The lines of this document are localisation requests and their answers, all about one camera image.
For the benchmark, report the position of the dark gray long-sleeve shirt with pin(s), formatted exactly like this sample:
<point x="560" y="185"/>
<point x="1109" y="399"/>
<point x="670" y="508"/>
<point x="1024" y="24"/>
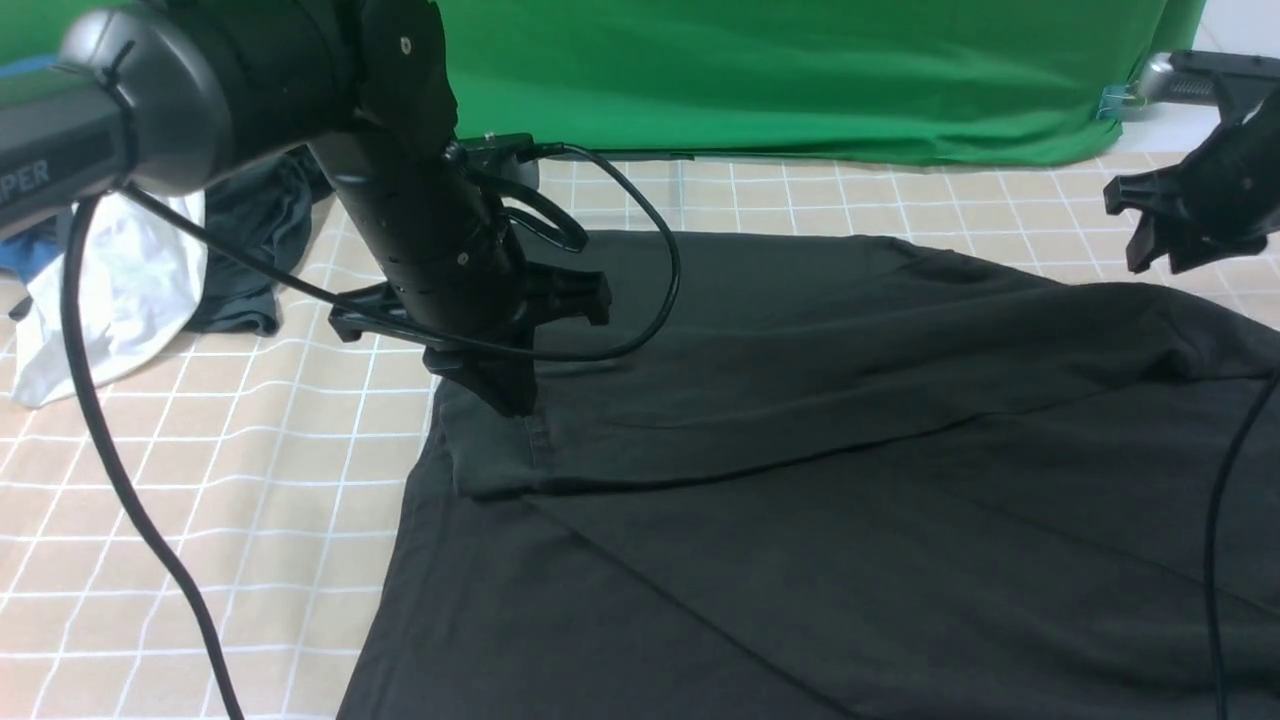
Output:
<point x="851" y="479"/>

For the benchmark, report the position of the blue binder clip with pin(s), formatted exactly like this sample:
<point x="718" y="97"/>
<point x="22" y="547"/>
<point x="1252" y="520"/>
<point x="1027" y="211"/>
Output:
<point x="1122" y="103"/>

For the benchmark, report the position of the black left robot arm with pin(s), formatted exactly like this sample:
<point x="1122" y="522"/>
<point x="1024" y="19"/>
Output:
<point x="174" y="96"/>

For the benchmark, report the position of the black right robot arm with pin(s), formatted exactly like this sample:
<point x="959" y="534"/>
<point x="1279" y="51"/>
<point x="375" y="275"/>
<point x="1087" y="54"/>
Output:
<point x="1245" y="85"/>

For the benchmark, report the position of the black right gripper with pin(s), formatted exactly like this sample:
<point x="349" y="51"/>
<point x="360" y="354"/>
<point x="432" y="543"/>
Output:
<point x="1220" y="201"/>

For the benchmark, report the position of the white crumpled shirt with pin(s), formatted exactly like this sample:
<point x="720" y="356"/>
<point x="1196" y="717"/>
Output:
<point x="140" y="283"/>

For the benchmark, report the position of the green backdrop cloth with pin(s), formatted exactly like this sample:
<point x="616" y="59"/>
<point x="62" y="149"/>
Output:
<point x="917" y="83"/>

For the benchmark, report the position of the dark teal crumpled garment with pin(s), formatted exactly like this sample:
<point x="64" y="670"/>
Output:
<point x="266" y="211"/>

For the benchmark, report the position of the blue crumpled garment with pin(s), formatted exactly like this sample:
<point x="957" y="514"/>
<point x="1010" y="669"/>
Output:
<point x="25" y="254"/>

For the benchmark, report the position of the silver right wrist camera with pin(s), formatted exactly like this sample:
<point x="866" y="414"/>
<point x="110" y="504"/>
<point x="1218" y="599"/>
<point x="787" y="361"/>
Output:
<point x="1176" y="79"/>

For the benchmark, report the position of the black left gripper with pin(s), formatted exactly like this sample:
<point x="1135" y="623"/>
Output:
<point x="478" y="325"/>

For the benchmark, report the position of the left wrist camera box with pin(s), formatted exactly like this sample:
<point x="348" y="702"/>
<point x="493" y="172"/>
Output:
<point x="506" y="165"/>

